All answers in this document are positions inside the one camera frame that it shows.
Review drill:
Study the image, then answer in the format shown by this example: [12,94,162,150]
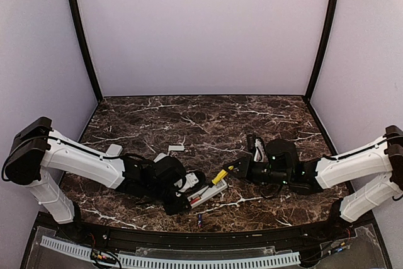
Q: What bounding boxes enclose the yellow handled screwdriver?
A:
[201,169,229,195]

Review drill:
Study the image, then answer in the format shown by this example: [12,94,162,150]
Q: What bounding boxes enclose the white button remote control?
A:
[188,180,228,209]

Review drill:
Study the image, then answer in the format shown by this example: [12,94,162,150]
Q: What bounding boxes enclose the grey battery cover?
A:
[168,145,185,152]

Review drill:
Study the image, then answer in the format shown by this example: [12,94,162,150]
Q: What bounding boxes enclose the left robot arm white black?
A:
[1,117,191,241]

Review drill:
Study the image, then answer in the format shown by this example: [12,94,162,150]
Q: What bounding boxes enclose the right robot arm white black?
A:
[212,125,402,240]

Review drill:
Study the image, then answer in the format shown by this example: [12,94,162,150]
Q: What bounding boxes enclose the white remote with barcode label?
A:
[154,153,170,163]

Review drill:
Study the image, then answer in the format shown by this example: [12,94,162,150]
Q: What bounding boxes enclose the plain white slim remote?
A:
[106,144,123,157]

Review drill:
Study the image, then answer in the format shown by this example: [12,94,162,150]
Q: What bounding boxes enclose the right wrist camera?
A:
[246,134,266,162]

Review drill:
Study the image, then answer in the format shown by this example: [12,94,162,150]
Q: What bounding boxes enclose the white slotted cable duct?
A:
[40,236,300,268]

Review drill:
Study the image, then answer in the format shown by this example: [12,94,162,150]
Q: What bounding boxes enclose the right black frame post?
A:
[304,0,338,103]

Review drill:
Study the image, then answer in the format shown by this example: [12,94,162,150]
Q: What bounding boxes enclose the black frame post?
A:
[304,0,338,103]
[68,0,103,103]

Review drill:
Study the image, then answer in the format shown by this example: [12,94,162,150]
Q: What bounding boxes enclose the left black frame post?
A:
[68,0,103,103]

